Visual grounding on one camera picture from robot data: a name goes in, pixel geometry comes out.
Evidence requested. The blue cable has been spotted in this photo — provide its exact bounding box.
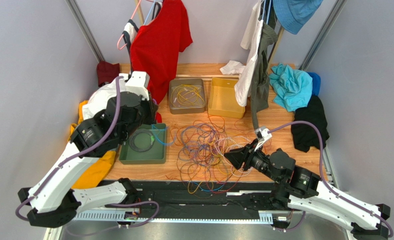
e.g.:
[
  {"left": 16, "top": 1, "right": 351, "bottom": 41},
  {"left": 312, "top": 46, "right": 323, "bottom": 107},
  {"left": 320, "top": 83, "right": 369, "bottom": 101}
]
[{"left": 150, "top": 123, "right": 176, "bottom": 147}]

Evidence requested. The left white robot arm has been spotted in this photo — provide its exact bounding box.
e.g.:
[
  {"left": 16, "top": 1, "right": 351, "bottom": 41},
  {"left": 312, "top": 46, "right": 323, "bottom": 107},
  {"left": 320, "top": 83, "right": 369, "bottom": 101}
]
[{"left": 18, "top": 91, "right": 158, "bottom": 228}]

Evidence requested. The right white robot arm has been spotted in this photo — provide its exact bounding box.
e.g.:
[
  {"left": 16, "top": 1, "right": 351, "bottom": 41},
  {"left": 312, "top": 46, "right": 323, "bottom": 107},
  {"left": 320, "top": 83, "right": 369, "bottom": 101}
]
[{"left": 224, "top": 143, "right": 391, "bottom": 240}]

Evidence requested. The black cloth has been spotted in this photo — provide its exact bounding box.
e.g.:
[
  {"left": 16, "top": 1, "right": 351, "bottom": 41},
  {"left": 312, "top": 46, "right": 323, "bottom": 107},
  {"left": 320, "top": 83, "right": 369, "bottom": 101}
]
[{"left": 291, "top": 95, "right": 330, "bottom": 153}]

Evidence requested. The white cloth pile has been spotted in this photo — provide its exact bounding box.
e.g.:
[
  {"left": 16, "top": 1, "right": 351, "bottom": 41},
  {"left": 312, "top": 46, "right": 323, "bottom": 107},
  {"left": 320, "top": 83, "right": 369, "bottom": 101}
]
[{"left": 80, "top": 80, "right": 117, "bottom": 120}]

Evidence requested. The dark red cloth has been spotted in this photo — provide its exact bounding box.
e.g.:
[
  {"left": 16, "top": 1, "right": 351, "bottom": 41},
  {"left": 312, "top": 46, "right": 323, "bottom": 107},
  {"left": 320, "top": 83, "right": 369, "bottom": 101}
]
[{"left": 96, "top": 61, "right": 121, "bottom": 87}]

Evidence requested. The grey metal tray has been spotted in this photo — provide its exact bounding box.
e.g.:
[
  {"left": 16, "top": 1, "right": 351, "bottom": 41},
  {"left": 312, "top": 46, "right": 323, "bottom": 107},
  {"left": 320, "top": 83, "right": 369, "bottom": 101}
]
[{"left": 168, "top": 78, "right": 207, "bottom": 115}]

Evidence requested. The yellow cloth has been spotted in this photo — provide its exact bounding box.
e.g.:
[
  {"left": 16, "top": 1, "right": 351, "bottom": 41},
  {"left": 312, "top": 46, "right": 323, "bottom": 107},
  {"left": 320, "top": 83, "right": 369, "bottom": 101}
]
[{"left": 68, "top": 100, "right": 117, "bottom": 191}]

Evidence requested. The yellow plastic tray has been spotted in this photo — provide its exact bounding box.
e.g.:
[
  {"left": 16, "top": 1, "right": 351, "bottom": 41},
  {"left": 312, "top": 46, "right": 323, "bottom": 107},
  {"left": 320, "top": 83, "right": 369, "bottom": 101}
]
[{"left": 207, "top": 77, "right": 245, "bottom": 119}]

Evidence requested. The olive hanging garment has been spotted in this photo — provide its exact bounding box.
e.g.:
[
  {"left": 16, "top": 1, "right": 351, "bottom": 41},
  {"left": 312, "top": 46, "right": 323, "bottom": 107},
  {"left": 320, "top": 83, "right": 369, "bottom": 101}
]
[{"left": 250, "top": 21, "right": 278, "bottom": 129}]

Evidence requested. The red t-shirt on hanger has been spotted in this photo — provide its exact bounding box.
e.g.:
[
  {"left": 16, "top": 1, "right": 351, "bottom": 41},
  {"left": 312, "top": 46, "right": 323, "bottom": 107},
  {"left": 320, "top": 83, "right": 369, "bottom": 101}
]
[{"left": 130, "top": 0, "right": 193, "bottom": 104}]

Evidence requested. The white grey trimmed tank top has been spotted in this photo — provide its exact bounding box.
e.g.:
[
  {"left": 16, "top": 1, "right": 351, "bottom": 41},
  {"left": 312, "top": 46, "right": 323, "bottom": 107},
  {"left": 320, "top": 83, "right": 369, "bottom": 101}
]
[{"left": 122, "top": 19, "right": 139, "bottom": 77}]

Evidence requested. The pink clothes hanger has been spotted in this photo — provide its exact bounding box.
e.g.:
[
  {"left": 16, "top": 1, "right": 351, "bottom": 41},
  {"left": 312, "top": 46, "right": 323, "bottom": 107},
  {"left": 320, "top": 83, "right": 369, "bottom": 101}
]
[{"left": 116, "top": 0, "right": 144, "bottom": 51}]

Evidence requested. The turquoise cloth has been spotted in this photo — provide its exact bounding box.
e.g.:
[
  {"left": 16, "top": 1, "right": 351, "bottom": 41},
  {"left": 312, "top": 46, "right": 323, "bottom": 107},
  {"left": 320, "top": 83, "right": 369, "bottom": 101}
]
[{"left": 269, "top": 63, "right": 313, "bottom": 112}]

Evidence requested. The white crumpled cloth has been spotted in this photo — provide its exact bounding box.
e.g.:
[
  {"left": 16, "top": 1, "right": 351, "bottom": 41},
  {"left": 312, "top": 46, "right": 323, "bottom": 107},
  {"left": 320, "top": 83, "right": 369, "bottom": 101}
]
[{"left": 219, "top": 60, "right": 246, "bottom": 75}]

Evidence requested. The dark blue cloth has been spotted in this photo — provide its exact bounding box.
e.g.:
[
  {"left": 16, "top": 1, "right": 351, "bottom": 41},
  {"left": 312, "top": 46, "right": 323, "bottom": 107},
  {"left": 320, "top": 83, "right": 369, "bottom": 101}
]
[{"left": 307, "top": 72, "right": 321, "bottom": 96}]

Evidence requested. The white hanging shirt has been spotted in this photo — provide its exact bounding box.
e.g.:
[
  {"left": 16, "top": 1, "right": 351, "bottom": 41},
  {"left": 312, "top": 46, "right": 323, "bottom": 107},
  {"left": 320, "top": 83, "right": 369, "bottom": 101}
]
[{"left": 234, "top": 0, "right": 263, "bottom": 107}]

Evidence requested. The blue hanging hat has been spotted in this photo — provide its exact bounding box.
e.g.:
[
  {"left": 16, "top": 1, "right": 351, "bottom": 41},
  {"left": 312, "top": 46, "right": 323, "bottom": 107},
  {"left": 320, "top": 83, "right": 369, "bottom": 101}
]
[{"left": 272, "top": 0, "right": 323, "bottom": 35}]

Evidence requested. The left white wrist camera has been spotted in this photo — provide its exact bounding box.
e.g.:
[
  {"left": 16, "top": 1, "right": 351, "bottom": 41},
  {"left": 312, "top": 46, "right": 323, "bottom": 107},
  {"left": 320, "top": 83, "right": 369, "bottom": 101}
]
[{"left": 125, "top": 70, "right": 150, "bottom": 101}]

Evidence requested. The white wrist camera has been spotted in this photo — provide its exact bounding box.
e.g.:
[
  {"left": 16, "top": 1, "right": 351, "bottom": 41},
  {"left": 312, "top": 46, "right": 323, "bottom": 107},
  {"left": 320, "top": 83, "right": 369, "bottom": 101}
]
[
  {"left": 125, "top": 70, "right": 150, "bottom": 101},
  {"left": 254, "top": 126, "right": 272, "bottom": 150}
]

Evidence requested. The grey coiled cable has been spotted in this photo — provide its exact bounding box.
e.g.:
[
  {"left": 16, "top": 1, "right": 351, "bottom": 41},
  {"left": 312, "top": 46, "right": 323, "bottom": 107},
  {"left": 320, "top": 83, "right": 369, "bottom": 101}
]
[{"left": 128, "top": 129, "right": 156, "bottom": 153}]

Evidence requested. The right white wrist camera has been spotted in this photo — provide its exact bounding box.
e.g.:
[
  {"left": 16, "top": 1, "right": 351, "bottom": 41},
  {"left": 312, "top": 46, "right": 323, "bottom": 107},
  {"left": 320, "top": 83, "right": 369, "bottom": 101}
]
[{"left": 254, "top": 126, "right": 272, "bottom": 150}]

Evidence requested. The tangled coloured cable pile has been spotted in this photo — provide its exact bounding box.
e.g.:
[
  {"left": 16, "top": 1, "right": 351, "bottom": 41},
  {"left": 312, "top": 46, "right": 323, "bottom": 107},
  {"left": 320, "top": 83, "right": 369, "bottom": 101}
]
[{"left": 170, "top": 113, "right": 274, "bottom": 200}]

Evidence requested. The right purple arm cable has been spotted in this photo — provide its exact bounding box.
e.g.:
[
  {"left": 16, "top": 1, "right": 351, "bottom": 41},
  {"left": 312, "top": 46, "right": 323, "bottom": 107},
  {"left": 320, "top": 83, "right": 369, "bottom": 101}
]
[{"left": 266, "top": 120, "right": 394, "bottom": 238}]

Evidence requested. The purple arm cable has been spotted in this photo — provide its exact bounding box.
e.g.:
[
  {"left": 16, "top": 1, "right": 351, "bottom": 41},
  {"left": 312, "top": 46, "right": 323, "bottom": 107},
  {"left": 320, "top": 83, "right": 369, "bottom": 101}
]
[
  {"left": 15, "top": 75, "right": 160, "bottom": 237},
  {"left": 266, "top": 120, "right": 394, "bottom": 238}
]

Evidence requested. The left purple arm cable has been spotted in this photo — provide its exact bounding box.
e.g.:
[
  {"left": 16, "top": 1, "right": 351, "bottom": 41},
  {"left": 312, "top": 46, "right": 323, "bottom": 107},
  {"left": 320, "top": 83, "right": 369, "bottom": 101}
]
[{"left": 15, "top": 75, "right": 160, "bottom": 237}]

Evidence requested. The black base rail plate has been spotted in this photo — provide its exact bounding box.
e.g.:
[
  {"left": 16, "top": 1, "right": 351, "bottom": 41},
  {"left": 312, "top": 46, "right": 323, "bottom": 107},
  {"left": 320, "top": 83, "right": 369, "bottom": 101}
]
[{"left": 132, "top": 180, "right": 300, "bottom": 223}]

